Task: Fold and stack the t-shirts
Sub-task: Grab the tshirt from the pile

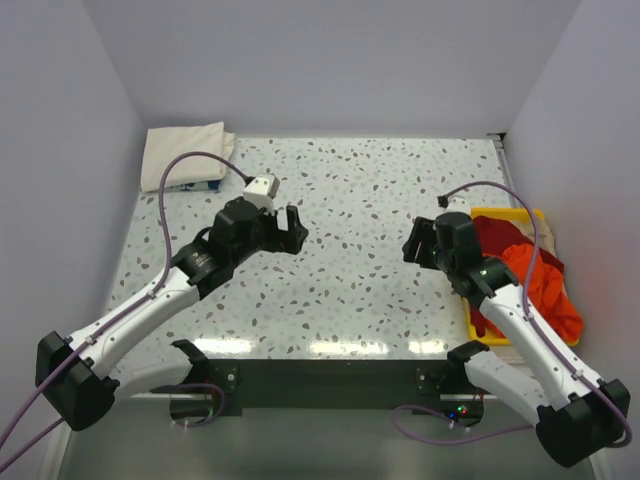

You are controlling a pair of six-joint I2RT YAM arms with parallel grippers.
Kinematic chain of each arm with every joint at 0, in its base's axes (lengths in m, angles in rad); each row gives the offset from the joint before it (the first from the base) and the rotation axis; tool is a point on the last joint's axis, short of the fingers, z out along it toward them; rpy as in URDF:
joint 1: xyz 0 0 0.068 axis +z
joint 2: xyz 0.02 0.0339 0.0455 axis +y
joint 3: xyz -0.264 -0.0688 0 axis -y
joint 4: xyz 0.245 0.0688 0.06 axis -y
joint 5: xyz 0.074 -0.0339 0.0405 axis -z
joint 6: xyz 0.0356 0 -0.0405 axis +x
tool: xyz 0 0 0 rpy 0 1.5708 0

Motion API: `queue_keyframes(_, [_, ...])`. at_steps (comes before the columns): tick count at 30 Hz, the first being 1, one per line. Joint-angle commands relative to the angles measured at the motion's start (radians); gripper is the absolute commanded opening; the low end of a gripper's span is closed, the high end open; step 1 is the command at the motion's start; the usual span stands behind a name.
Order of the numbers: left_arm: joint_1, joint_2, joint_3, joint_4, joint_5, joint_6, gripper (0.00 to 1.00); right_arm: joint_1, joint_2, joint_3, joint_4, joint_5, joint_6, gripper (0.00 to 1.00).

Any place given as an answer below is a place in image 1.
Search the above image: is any dark red t shirt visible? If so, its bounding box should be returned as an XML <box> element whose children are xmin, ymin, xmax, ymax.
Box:
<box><xmin>469</xmin><ymin>214</ymin><xmax>567</xmax><ymax>341</ymax></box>

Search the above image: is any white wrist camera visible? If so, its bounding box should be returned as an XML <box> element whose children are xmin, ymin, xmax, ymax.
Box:
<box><xmin>243</xmin><ymin>174</ymin><xmax>280</xmax><ymax>215</ymax></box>
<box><xmin>437</xmin><ymin>194</ymin><xmax>472</xmax><ymax>216</ymax></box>

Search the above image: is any folded white blue-print shirt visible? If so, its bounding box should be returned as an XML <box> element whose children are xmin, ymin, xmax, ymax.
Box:
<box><xmin>166</xmin><ymin>180</ymin><xmax>221</xmax><ymax>192</ymax></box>

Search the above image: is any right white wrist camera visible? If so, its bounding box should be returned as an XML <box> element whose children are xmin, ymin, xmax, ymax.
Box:
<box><xmin>437</xmin><ymin>194</ymin><xmax>472</xmax><ymax>216</ymax></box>

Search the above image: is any folded cream t shirt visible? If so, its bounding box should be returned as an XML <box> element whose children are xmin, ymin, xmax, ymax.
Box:
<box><xmin>140</xmin><ymin>122</ymin><xmax>235</xmax><ymax>193</ymax></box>

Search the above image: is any yellow plastic bin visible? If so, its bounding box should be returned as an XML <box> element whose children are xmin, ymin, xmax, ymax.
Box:
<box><xmin>462</xmin><ymin>207</ymin><xmax>532</xmax><ymax>347</ymax></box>

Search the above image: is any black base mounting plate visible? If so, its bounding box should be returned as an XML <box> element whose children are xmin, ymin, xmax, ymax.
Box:
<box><xmin>169</xmin><ymin>359</ymin><xmax>484</xmax><ymax>426</ymax></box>

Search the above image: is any beige t shirt in bin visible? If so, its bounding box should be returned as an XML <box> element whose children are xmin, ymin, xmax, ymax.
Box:
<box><xmin>513</xmin><ymin>217</ymin><xmax>557</xmax><ymax>256</ymax></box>

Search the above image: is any aluminium frame rail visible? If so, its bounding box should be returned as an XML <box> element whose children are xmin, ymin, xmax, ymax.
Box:
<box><xmin>487</xmin><ymin>133</ymin><xmax>516</xmax><ymax>192</ymax></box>

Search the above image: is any orange t shirt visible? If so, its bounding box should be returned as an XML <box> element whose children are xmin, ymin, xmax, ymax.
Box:
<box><xmin>500</xmin><ymin>243</ymin><xmax>584</xmax><ymax>346</ymax></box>

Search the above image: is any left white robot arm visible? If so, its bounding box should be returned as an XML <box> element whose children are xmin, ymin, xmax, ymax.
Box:
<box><xmin>35</xmin><ymin>197</ymin><xmax>308</xmax><ymax>431</ymax></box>

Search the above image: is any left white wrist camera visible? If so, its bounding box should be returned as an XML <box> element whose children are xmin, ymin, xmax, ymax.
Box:
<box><xmin>243</xmin><ymin>174</ymin><xmax>280</xmax><ymax>215</ymax></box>

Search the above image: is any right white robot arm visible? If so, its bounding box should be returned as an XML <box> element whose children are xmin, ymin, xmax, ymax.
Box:
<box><xmin>403</xmin><ymin>211</ymin><xmax>631</xmax><ymax>468</ymax></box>

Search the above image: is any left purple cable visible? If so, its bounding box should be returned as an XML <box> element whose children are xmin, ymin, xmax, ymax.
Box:
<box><xmin>0</xmin><ymin>147</ymin><xmax>257</xmax><ymax>451</ymax></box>

